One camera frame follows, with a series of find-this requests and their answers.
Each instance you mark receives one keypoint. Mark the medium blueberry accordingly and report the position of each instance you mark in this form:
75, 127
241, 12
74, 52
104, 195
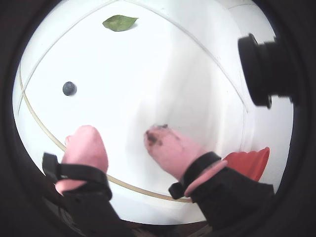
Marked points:
69, 88

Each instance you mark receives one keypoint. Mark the narrow green leaf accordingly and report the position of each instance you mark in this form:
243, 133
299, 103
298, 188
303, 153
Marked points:
120, 23

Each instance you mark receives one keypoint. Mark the white paper sheet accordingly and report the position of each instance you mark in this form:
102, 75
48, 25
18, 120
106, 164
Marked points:
148, 86

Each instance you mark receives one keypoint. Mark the red collapsible silicone cup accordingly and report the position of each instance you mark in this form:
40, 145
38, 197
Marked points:
249, 164

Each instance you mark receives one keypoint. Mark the pink-tipped gripper finger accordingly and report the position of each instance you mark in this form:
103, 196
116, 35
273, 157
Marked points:
175, 153
86, 150

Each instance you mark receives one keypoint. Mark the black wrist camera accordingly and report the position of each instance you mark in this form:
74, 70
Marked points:
266, 71

